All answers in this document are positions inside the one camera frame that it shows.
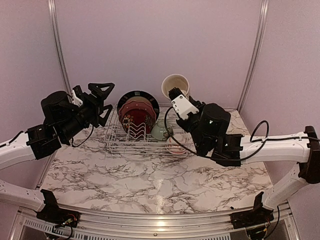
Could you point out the light green floral bowl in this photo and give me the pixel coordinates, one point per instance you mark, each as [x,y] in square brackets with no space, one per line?
[159,132]

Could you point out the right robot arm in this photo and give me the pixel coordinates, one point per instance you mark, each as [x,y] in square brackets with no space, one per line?
[208,123]

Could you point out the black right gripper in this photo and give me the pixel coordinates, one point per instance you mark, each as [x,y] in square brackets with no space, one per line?
[197,103]

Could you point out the pink dotted scalloped plate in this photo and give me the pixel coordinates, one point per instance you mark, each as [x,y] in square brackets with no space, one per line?
[136,104]

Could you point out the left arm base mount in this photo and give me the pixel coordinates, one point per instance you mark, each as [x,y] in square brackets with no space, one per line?
[52,213]

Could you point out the left aluminium frame post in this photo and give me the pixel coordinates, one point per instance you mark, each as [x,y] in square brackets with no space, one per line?
[58,45]

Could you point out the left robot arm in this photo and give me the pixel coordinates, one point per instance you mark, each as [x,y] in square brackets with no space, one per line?
[65,115]

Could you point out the red floral plate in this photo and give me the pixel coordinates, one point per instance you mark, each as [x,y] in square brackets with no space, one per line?
[136,120]

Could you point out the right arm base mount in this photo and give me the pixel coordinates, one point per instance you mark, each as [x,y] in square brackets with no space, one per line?
[255,216]

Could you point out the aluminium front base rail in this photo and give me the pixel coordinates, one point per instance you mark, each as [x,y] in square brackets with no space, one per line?
[106,225]

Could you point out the white wire dish rack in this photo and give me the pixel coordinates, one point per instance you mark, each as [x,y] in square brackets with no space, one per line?
[119,142]

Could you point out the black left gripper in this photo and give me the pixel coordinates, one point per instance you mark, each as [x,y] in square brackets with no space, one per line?
[96,104]

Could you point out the aluminium frame post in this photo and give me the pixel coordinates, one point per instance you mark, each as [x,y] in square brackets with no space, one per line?
[58,45]
[257,46]

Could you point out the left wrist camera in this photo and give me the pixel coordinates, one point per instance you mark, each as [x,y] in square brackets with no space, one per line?
[76,95]

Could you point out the white red patterned bowl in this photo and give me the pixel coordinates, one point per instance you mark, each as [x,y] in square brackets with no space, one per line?
[173,148]

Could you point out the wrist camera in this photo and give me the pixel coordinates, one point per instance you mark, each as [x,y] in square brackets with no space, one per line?
[76,95]
[182,106]

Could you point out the tall seashell ceramic mug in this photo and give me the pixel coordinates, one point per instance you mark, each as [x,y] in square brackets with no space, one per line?
[175,81]

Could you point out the black striped large plate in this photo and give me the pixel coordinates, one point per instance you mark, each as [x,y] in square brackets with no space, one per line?
[135,94]

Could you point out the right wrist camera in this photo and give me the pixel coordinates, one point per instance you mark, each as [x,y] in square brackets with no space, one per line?
[182,106]

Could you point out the right aluminium frame post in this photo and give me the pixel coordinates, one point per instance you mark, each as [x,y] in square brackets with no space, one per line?
[257,46]

